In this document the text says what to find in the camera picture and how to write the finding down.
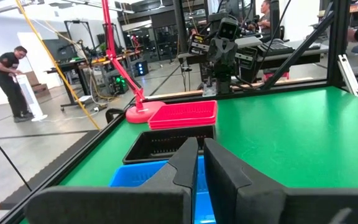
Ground black workbench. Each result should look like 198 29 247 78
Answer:
44 52 111 112

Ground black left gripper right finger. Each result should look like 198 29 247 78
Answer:
203 138 358 224

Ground red plastic slotted basket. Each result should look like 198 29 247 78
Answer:
148 116 219 127
147 100 219 122
149 120 219 131

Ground red camera stand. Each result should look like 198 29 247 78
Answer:
100 0 167 124

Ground black keyboard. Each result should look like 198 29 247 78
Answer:
256 40 295 56

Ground brown cardboard box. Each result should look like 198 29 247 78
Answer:
25 70 51 99

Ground person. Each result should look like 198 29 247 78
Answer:
257 0 273 34
0 45 34 123

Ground blue plastic slotted basket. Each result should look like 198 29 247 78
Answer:
108 155 217 224

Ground long yellow cord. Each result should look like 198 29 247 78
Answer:
14 0 101 131

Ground thin black pole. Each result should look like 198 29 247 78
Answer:
0 119 33 192

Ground black computer monitor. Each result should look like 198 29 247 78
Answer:
42 39 85 62

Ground silver aluminium bracket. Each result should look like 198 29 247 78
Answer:
336 54 358 99

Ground black building pillar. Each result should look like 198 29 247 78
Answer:
172 0 188 55

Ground black floor mat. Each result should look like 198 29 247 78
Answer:
0 129 101 212

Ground black table end rail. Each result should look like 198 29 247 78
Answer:
144 79 331 105

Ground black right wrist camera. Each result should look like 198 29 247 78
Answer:
217 17 241 41

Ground black diagonal frame brace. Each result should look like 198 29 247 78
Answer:
259 11 336 91

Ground black table edge rail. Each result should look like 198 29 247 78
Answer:
0 112 129 224

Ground black plastic slotted basket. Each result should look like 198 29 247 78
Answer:
122 124 216 165

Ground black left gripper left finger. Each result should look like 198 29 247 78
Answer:
25 136 199 224

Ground black frame post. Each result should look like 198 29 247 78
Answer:
327 0 351 88

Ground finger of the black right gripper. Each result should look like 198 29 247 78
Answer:
209 42 224 65
223 43 237 65

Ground computer tower green lights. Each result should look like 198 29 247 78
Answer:
109 74 129 95

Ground grey desk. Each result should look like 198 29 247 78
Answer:
178 35 329 71

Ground computer tower blue lights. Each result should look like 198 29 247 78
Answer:
134 59 150 77

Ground white tower appliance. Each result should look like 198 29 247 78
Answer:
15 73 48 122

